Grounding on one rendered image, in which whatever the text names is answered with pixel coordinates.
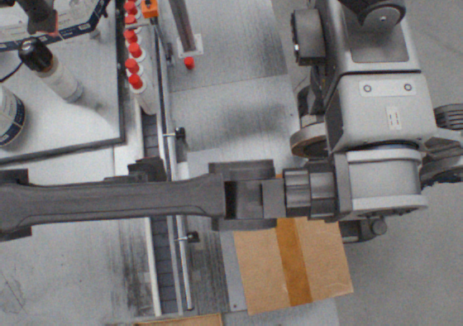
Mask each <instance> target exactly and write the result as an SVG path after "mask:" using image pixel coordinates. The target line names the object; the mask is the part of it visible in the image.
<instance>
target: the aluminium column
mask: <svg viewBox="0 0 463 326"><path fill-rule="evenodd" d="M168 2H169V5H170V8H171V11H172V13H173V16H174V23H175V25H176V27H177V30H178V33H179V38H180V40H181V42H182V45H183V48H184V52H188V51H193V50H197V46H196V40H195V36H194V33H193V28H192V24H191V21H190V18H189V12H188V7H187V3H186V0H168Z"/></svg>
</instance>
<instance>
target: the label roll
mask: <svg viewBox="0 0 463 326"><path fill-rule="evenodd" d="M25 121H26V106H25V104H24V103H23V102H22V100H21V99H19V97H17V96H16V95H15V94H14V93H12V92H11V91H10V90H8V88H5V87H4V86H3V85H2V84H1V83H0V146H5V145H6V144H8V143H10V142H11V141H13V140H14V139H15V138H16V137H18V135H19V134H20V132H21V130H22V129H23V126H24V123H25Z"/></svg>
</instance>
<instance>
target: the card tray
mask: <svg viewBox="0 0 463 326"><path fill-rule="evenodd" d="M131 326H223V325H222V313H215V314H205V315H200V316H189V317H183V318H179V319H164V320H159V321H156V320H154V321H148V322H144V323H142V322H138V323H134V324H132V325H131Z"/></svg>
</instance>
